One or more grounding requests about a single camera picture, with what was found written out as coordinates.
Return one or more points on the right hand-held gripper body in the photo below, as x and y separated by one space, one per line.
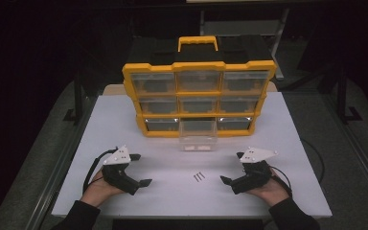
254 177

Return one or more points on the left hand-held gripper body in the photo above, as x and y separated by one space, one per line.
118 177

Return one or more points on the clear plastic storage drawer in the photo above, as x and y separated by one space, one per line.
198 141

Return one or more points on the yellow black organizer cabinet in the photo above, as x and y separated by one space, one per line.
198 93

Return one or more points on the person's right hand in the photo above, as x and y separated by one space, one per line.
273 191

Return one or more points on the person's left hand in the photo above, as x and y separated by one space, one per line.
97 191

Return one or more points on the grid of clear drawers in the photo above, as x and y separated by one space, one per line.
153 83

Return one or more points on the dark metal stand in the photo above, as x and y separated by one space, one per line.
342 96
77 99

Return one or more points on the aluminium rail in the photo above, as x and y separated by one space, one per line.
364 166
56 182

